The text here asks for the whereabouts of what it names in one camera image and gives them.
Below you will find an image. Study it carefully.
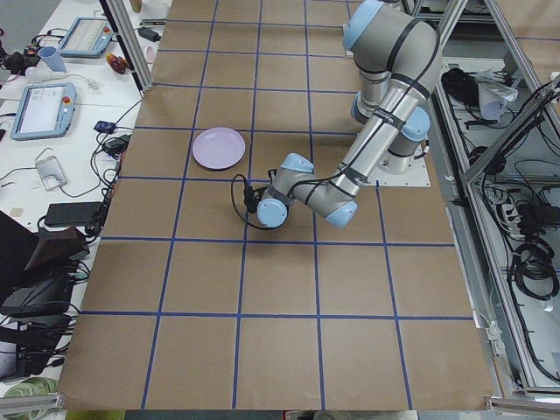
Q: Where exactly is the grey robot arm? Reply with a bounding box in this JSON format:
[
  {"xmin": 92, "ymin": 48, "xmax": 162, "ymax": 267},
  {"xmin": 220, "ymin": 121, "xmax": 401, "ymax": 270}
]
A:
[{"xmin": 256, "ymin": 1, "xmax": 442, "ymax": 228}]

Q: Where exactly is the lilac round plate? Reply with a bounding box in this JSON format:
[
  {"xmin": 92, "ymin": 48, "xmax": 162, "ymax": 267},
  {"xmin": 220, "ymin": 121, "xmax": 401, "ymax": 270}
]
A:
[{"xmin": 192, "ymin": 127, "xmax": 245, "ymax": 171}]

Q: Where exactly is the pink paper cup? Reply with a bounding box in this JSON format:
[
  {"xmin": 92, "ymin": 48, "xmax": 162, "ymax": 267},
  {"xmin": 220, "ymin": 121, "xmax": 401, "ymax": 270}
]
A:
[{"xmin": 143, "ymin": 45, "xmax": 156, "ymax": 64}]

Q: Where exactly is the light blue plastic cup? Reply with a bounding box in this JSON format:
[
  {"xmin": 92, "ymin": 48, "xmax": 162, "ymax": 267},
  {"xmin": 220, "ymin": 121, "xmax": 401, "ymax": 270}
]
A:
[{"xmin": 38, "ymin": 45, "xmax": 67, "ymax": 73}]

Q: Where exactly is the small blue adapter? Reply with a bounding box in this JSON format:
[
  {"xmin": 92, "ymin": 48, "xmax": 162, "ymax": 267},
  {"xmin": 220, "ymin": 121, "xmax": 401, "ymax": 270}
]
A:
[{"xmin": 94, "ymin": 121, "xmax": 116, "ymax": 134}]

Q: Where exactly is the black flat power brick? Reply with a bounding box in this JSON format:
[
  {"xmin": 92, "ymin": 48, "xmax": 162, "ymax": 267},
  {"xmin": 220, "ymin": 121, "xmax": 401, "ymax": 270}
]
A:
[{"xmin": 44, "ymin": 201, "xmax": 102, "ymax": 228}]

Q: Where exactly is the red brown round object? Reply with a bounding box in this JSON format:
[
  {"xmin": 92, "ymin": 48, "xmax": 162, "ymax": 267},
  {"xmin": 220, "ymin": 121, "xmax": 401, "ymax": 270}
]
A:
[{"xmin": 106, "ymin": 53, "xmax": 129, "ymax": 74}]

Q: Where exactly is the dark brown angular box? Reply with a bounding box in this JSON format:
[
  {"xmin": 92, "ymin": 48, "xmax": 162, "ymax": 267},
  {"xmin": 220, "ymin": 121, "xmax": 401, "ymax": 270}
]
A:
[{"xmin": 24, "ymin": 227, "xmax": 89, "ymax": 271}]

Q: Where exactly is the small white device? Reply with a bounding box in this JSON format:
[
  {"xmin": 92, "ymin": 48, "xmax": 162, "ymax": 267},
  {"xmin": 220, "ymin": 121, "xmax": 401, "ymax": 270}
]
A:
[{"xmin": 35, "ymin": 156, "xmax": 67, "ymax": 191}]

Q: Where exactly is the black electronics box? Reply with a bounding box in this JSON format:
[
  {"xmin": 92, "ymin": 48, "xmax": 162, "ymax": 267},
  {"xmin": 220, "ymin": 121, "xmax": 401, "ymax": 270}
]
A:
[{"xmin": 1, "ymin": 274, "xmax": 74, "ymax": 319}]

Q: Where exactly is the lower blue teach pendant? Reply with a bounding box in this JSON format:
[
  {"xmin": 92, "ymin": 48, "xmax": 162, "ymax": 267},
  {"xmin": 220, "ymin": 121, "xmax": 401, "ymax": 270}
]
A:
[{"xmin": 10, "ymin": 83, "xmax": 77, "ymax": 141}]

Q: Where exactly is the blue teach pendant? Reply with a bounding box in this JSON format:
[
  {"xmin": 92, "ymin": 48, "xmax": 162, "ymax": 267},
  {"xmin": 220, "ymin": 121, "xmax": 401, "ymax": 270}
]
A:
[
  {"xmin": 58, "ymin": 17, "xmax": 114, "ymax": 58},
  {"xmin": 10, "ymin": 83, "xmax": 77, "ymax": 141}
]

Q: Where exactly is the upper blue teach pendant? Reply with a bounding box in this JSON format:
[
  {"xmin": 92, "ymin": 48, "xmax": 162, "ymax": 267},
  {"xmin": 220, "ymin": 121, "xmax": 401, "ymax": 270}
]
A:
[{"xmin": 58, "ymin": 17, "xmax": 114, "ymax": 58}]

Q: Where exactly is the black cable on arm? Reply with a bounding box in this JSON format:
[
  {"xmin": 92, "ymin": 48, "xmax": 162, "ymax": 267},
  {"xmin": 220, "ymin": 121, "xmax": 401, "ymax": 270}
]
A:
[{"xmin": 231, "ymin": 174, "xmax": 275, "ymax": 232}]

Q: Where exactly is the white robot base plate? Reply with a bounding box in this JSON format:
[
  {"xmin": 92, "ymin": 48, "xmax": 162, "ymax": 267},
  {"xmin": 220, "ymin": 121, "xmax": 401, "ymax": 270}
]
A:
[{"xmin": 372, "ymin": 153, "xmax": 431, "ymax": 188}]

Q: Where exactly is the aluminium frame post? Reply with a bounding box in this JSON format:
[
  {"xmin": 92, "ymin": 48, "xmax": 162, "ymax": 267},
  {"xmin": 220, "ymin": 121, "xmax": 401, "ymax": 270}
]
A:
[{"xmin": 99, "ymin": 0, "xmax": 153, "ymax": 93}]

